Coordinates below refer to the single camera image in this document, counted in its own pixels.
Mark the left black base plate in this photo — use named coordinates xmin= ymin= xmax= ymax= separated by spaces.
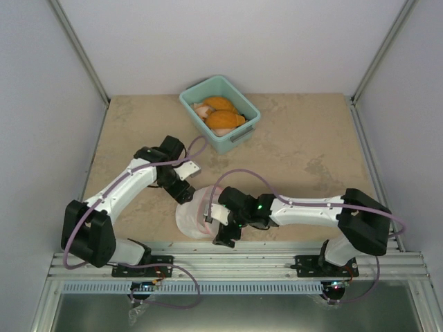
xmin=111 ymin=255 xmax=174 ymax=279

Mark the peach beige bra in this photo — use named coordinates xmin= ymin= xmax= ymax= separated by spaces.
xmin=191 ymin=103 xmax=234 ymax=137

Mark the right frame post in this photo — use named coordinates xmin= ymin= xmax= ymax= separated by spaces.
xmin=350 ymin=0 xmax=419 ymax=107

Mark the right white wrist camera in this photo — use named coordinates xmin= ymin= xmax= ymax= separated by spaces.
xmin=204 ymin=203 xmax=230 ymax=225

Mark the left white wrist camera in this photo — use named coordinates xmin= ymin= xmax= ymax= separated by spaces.
xmin=174 ymin=160 xmax=201 ymax=181

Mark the aluminium rail frame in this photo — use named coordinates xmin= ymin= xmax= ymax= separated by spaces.
xmin=31 ymin=239 xmax=442 ymax=331

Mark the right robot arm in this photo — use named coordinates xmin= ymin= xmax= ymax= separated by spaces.
xmin=204 ymin=187 xmax=391 ymax=278

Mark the left frame post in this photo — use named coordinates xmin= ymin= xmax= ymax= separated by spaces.
xmin=47 ymin=0 xmax=111 ymax=108

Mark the white mesh laundry bag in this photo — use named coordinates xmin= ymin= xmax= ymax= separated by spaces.
xmin=175 ymin=185 xmax=222 ymax=239

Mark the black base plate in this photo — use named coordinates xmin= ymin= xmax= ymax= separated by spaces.
xmin=111 ymin=255 xmax=174 ymax=279
xmin=290 ymin=255 xmax=359 ymax=278

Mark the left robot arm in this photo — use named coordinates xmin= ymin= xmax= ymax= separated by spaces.
xmin=61 ymin=136 xmax=201 ymax=276

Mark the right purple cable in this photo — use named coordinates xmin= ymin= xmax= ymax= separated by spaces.
xmin=209 ymin=168 xmax=406 ymax=305

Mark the right circuit board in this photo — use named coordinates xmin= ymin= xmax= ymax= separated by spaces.
xmin=328 ymin=280 xmax=349 ymax=289

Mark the orange mesh garment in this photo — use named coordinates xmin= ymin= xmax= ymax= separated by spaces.
xmin=202 ymin=96 xmax=246 ymax=129

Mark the teal plastic bin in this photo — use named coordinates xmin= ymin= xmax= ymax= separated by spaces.
xmin=179 ymin=75 xmax=261 ymax=154

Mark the frame post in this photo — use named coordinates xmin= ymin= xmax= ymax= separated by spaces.
xmin=47 ymin=0 xmax=111 ymax=108
xmin=350 ymin=0 xmax=419 ymax=107

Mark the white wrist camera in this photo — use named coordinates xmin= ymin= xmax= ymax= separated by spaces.
xmin=204 ymin=203 xmax=230 ymax=225
xmin=174 ymin=160 xmax=201 ymax=181

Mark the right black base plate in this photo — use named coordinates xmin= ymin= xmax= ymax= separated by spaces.
xmin=290 ymin=255 xmax=359 ymax=278

